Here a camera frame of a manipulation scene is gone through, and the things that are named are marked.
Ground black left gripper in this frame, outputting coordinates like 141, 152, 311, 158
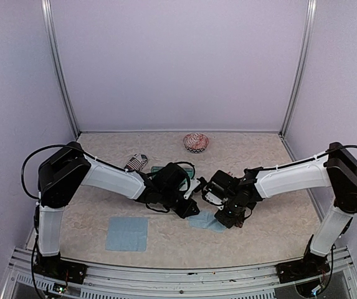
160, 187, 201, 219

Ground blue cleaning cloth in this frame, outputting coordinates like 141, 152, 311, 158
187, 211, 226, 233
105, 217, 148, 252

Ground blue-green leather glasses case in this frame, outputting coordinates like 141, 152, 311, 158
148, 162, 196, 191

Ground brown sunglasses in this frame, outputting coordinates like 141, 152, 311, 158
234, 217, 245, 228

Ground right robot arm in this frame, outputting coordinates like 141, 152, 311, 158
202, 142, 357, 277

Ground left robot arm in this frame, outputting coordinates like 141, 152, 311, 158
36, 141, 201, 277

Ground red patterned ceramic bowl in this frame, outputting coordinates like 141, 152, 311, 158
183, 133, 209, 153

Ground american flag glasses case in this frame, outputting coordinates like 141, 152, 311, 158
124, 153, 148, 171

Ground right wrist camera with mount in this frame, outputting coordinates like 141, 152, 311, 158
196, 177, 224, 210

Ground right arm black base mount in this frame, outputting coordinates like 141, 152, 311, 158
275, 246, 330, 283

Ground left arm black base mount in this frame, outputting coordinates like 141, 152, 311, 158
34, 254, 87, 285

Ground black cable on left wrist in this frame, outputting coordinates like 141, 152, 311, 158
21, 144, 73, 200

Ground front aluminium rail base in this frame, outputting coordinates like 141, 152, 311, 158
0, 247, 357, 298

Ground right aluminium frame post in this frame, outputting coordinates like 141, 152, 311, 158
279, 0, 317, 139

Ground aluminium frame post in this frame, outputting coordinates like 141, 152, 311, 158
279, 0, 317, 139
41, 0, 81, 140

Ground left aluminium frame post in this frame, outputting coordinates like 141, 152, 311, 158
41, 0, 81, 140

